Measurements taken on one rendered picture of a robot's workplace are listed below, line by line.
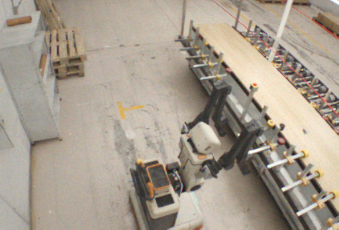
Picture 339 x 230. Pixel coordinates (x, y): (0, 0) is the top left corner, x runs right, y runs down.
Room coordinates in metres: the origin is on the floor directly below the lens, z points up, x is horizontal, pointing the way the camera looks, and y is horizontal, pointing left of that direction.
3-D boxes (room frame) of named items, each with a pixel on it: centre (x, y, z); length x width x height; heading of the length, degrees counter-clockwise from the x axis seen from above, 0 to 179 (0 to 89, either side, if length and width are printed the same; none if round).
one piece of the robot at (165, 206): (1.08, 0.01, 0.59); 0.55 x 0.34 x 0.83; 23
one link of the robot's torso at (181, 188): (1.24, -0.21, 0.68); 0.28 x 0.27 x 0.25; 23
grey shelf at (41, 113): (2.32, 1.81, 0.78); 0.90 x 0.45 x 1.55; 22
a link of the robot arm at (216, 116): (1.50, -0.42, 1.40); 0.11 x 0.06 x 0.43; 24
